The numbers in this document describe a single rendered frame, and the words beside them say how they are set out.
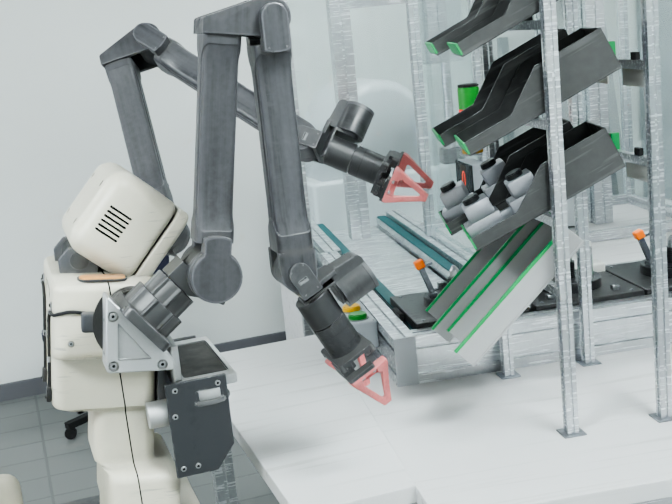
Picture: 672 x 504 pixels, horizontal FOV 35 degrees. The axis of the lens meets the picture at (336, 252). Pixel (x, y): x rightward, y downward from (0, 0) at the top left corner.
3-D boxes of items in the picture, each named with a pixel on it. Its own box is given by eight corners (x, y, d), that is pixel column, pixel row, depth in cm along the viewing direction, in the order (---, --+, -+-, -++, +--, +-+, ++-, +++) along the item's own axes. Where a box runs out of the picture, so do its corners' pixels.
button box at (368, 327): (347, 352, 226) (344, 324, 225) (330, 326, 246) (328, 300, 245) (379, 347, 227) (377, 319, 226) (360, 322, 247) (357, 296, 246)
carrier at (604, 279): (536, 315, 221) (532, 256, 218) (499, 289, 244) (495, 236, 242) (645, 299, 225) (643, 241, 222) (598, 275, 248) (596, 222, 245)
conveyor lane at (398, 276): (421, 375, 219) (417, 328, 217) (345, 284, 300) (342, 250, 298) (553, 354, 223) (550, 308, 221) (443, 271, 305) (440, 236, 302)
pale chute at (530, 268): (474, 367, 182) (454, 351, 181) (465, 344, 195) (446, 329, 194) (585, 242, 177) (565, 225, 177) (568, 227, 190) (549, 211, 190)
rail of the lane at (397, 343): (397, 387, 213) (393, 335, 211) (324, 287, 299) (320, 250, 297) (424, 383, 214) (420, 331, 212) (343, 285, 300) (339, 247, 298)
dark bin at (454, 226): (451, 236, 192) (431, 201, 191) (443, 222, 205) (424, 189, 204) (589, 156, 189) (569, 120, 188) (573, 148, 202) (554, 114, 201)
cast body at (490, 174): (491, 204, 196) (472, 171, 194) (488, 200, 200) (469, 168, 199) (531, 181, 195) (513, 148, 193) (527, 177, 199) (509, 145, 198)
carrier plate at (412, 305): (417, 333, 217) (416, 323, 217) (390, 305, 240) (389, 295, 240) (529, 316, 221) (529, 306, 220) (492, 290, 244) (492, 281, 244)
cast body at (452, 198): (449, 227, 198) (430, 195, 196) (450, 221, 202) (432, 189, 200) (489, 206, 195) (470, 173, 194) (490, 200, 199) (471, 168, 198)
